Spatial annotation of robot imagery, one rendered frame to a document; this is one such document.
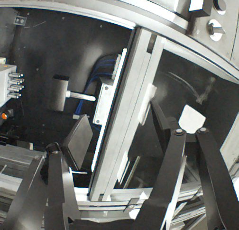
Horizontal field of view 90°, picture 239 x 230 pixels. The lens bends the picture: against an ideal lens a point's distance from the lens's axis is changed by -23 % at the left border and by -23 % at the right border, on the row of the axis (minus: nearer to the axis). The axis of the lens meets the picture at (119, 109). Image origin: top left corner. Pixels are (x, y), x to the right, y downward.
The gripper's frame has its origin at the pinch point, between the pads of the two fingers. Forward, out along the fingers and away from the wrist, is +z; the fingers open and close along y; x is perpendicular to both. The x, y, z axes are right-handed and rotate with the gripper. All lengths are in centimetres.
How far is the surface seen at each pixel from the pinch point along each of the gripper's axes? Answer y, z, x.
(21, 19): -35, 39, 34
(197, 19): 15.5, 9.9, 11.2
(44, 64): -31, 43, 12
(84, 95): -11.6, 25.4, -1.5
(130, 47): 3.2, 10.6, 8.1
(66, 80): -14.0, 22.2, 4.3
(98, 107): -7.7, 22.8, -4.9
